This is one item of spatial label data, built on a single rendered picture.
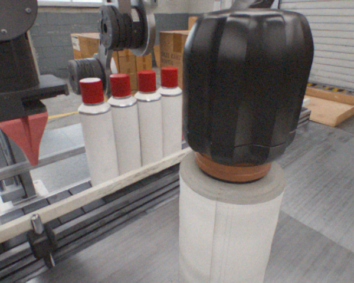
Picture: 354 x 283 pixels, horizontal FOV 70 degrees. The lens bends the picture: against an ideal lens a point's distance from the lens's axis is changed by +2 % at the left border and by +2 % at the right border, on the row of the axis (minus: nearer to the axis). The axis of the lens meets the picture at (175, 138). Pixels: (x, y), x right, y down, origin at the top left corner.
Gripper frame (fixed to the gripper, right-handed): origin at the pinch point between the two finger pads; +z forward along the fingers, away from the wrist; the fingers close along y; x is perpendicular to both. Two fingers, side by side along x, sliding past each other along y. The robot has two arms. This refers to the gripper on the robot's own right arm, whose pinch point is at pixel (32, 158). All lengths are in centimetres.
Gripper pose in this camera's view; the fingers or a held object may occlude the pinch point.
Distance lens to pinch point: 36.1
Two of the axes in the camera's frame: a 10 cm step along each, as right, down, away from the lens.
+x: -6.4, -3.4, 6.9
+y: 7.7, -2.9, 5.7
